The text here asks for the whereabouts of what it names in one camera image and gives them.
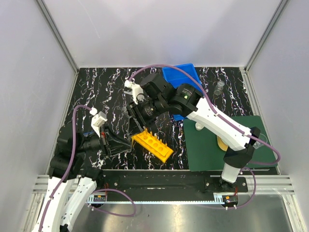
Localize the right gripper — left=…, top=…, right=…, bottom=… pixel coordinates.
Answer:
left=125, top=97, right=167, bottom=138

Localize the yellow test tube rack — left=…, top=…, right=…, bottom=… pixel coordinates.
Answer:
left=132, top=129, right=174, bottom=163

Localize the blue plastic compartment bin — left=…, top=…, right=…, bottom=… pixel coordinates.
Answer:
left=162, top=63, right=203, bottom=121

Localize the clear round flask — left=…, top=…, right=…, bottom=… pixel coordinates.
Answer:
left=117, top=106, right=127, bottom=115

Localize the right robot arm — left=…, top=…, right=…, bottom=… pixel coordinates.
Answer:
left=125, top=73, right=260, bottom=192

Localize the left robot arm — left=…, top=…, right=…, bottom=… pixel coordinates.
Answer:
left=33, top=124, right=131, bottom=232

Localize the white round cap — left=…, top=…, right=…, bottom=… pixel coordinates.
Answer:
left=195, top=122, right=204, bottom=131

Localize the green mat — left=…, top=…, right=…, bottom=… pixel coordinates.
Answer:
left=183, top=119, right=276, bottom=171

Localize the small clear vial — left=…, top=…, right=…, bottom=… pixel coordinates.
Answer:
left=214, top=81, right=225, bottom=96

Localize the clear glass beaker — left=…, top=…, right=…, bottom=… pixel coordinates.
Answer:
left=253, top=133, right=268, bottom=149

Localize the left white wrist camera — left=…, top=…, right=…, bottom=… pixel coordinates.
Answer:
left=91, top=111, right=107, bottom=137

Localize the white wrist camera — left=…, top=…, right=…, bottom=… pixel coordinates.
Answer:
left=124, top=80, right=146, bottom=104
left=91, top=111, right=107, bottom=137

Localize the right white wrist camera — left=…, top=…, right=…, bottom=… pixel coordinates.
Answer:
left=124, top=80, right=146, bottom=104

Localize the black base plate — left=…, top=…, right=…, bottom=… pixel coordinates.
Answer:
left=101, top=170, right=248, bottom=193

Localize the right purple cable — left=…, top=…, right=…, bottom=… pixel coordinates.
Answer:
left=127, top=64, right=281, bottom=210

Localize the purple cable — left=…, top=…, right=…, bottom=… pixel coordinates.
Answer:
left=127, top=64, right=281, bottom=210
left=38, top=105, right=137, bottom=232

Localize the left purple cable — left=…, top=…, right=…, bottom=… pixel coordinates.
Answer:
left=38, top=105, right=137, bottom=232

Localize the aluminium frame rail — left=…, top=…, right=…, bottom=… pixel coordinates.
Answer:
left=34, top=0, right=79, bottom=73

